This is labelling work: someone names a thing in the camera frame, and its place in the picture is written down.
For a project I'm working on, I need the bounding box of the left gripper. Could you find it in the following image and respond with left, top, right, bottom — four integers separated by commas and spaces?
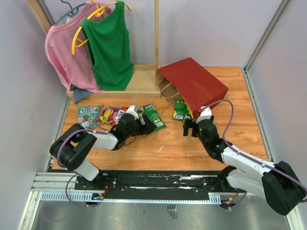
125, 114, 157, 139

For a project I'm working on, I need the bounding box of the green Fox's spring tea bag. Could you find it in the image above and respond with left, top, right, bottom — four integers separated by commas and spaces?
137, 103, 166, 132

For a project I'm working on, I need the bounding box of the orange Fox's fruits candy bag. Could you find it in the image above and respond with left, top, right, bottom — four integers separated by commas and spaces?
98, 106, 127, 125

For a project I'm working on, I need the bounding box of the red paper bag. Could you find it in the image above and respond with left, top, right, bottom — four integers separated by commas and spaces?
157, 57, 228, 117

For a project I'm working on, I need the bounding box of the teal Fox's candy bag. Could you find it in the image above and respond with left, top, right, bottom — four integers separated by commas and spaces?
77, 105, 101, 129

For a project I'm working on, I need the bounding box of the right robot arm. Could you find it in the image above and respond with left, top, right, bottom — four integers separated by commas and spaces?
183, 118, 307, 216

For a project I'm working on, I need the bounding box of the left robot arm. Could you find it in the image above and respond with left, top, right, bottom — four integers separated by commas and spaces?
49, 113, 156, 190

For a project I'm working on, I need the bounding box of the yellow M&M's bag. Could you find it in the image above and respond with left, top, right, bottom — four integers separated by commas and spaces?
187, 108, 193, 119

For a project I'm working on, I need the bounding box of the green candy bag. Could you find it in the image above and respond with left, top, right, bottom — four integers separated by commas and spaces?
172, 99, 190, 122

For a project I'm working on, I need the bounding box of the wooden clothes rack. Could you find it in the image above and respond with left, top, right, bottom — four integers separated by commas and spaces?
27, 0, 160, 98

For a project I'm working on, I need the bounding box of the pink shirt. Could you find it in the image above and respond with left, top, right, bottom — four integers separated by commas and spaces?
45, 1, 103, 93

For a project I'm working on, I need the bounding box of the green tank top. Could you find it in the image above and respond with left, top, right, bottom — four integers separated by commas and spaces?
81, 1, 134, 91

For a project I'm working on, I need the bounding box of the yellow hanger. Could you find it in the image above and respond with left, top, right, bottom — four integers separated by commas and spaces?
71, 0, 132, 55

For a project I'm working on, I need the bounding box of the teal hanger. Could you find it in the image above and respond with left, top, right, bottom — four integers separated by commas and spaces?
54, 0, 86, 26

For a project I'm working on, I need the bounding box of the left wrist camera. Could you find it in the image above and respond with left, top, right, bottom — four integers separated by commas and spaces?
125, 104, 139, 120

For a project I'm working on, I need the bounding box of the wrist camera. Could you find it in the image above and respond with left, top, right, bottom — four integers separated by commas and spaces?
196, 107, 212, 124
125, 104, 139, 120

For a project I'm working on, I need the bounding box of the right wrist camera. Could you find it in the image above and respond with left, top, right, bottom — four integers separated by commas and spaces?
196, 107, 212, 124

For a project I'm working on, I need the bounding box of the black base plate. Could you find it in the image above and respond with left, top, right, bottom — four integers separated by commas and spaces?
75, 170, 236, 201

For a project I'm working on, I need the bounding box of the aluminium rail frame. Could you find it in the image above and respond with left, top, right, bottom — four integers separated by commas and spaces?
18, 0, 307, 230

